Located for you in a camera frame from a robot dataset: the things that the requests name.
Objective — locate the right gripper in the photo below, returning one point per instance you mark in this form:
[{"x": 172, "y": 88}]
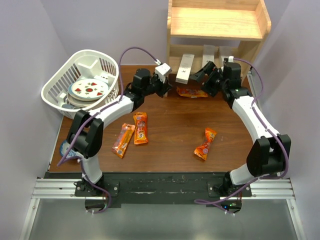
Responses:
[{"x": 212, "y": 71}]

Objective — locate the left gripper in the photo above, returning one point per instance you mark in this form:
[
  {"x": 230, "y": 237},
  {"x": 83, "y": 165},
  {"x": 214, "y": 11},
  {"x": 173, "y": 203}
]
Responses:
[{"x": 164, "y": 87}]

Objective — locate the white Harry's razor box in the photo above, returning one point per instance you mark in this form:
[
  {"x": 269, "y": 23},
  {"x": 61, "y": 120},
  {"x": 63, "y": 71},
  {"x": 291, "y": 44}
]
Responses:
[{"x": 184, "y": 69}]

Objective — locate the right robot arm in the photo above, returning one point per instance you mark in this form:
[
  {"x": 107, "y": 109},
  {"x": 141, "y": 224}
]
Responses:
[{"x": 270, "y": 151}]

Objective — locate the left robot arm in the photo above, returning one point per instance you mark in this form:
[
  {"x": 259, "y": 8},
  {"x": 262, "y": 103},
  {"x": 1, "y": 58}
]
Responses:
[{"x": 85, "y": 136}]

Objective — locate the orange razor pack under shelf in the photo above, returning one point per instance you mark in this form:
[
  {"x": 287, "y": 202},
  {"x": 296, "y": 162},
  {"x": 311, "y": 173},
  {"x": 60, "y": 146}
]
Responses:
[{"x": 191, "y": 93}]

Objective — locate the wooden shelf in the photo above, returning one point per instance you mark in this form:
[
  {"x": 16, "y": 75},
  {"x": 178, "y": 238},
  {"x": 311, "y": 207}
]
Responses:
[{"x": 243, "y": 25}]

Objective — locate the orange razor pack middle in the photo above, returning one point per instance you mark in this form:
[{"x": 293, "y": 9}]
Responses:
[{"x": 141, "y": 129}]

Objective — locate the orange razor pack right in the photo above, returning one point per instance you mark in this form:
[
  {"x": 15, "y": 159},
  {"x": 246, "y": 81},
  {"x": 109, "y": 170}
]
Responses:
[{"x": 203, "y": 150}]

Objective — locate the orange razor pack left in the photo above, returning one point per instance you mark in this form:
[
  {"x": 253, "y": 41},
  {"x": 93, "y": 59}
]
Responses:
[{"x": 123, "y": 140}]

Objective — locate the painted fruit plate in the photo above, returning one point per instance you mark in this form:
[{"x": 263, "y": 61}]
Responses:
[{"x": 88, "y": 89}]

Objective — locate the white plastic basket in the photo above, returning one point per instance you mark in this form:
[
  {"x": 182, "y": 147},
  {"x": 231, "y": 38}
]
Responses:
[{"x": 84, "y": 64}]

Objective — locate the stacked plates underneath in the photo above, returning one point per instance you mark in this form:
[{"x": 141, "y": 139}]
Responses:
[{"x": 73, "y": 103}]

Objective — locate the blue patterned bowl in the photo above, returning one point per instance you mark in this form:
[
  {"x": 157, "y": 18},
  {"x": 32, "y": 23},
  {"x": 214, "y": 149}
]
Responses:
[{"x": 64, "y": 148}]

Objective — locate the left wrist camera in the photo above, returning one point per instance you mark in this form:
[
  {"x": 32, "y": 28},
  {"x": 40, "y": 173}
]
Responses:
[{"x": 163, "y": 72}]

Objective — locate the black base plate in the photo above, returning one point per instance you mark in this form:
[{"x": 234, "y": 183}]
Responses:
[{"x": 164, "y": 188}]

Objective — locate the aluminium rail frame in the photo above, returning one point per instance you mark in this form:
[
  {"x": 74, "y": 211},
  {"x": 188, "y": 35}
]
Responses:
[{"x": 176, "y": 126}]

